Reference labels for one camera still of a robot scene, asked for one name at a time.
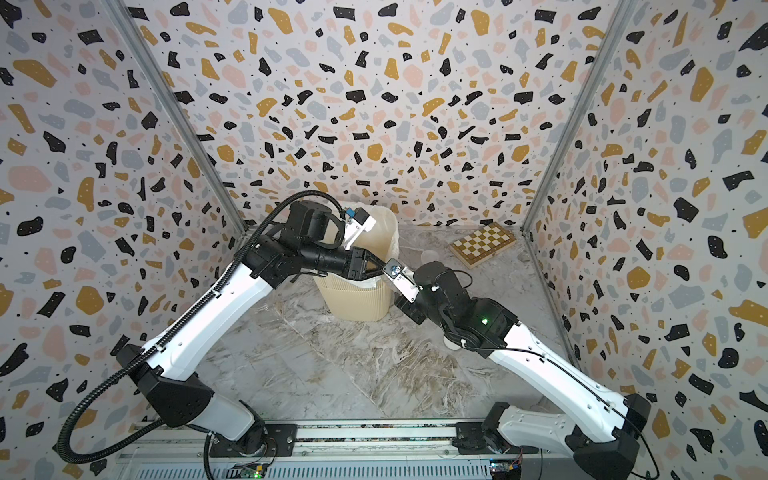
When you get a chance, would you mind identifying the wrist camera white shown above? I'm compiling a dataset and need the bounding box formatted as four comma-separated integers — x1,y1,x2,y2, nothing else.
382,258,420,303
342,207,376,250

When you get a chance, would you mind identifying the white jar lid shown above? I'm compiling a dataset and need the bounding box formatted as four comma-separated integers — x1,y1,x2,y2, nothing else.
443,337,461,351

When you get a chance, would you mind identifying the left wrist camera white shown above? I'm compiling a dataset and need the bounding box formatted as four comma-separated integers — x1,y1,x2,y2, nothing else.
342,207,376,250

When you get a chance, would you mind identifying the black corrugated cable conduit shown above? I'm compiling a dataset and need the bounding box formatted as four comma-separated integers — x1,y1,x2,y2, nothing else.
56,190,346,465

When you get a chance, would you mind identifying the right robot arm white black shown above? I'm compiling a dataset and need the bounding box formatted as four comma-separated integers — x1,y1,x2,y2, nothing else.
383,259,650,479

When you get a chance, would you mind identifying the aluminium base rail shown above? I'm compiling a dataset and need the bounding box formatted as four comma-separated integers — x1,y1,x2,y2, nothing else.
109,419,588,479

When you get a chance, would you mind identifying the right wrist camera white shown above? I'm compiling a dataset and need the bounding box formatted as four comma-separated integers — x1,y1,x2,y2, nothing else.
382,258,420,303

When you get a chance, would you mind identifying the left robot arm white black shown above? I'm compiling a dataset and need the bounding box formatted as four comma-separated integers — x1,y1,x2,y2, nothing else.
117,200,384,455

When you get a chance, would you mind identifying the white plastic bin liner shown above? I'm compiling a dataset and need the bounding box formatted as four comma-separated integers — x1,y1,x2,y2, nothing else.
325,201,399,290

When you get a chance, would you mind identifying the wooden chessboard box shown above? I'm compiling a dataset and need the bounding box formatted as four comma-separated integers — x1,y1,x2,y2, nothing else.
449,222,516,268

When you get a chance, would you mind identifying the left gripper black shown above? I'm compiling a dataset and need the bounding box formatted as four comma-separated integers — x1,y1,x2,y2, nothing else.
303,245,395,283

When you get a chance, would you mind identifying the cream ribbed trash bin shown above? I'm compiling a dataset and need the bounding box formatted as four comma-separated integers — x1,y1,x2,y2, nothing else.
313,277,393,322

